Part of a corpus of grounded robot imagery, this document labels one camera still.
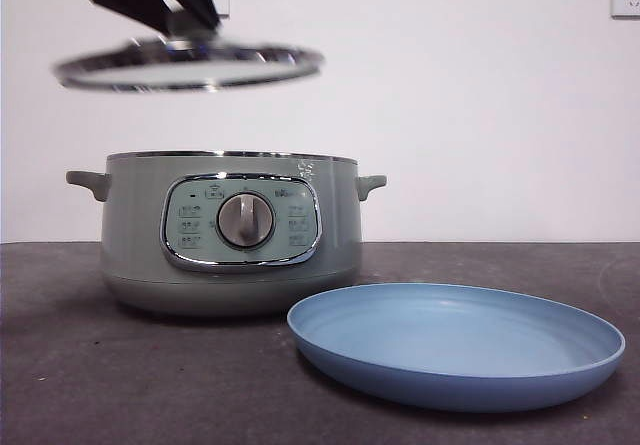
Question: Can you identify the glass lid with green knob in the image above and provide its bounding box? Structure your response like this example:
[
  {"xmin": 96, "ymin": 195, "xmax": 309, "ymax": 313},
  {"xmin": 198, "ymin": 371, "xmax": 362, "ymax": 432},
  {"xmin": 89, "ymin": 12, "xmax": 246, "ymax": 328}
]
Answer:
[{"xmin": 51, "ymin": 33, "xmax": 322, "ymax": 93}]

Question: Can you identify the pale green electric steamer pot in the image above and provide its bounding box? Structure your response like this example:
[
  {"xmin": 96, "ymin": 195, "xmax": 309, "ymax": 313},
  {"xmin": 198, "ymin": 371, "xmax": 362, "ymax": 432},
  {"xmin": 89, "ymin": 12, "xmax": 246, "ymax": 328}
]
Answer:
[{"xmin": 65, "ymin": 150, "xmax": 388, "ymax": 317}]

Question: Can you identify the blue round plate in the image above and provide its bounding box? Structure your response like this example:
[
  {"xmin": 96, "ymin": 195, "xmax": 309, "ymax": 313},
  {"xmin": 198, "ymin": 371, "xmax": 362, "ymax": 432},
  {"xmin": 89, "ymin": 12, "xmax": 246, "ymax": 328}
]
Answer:
[{"xmin": 286, "ymin": 282, "xmax": 627, "ymax": 413}]

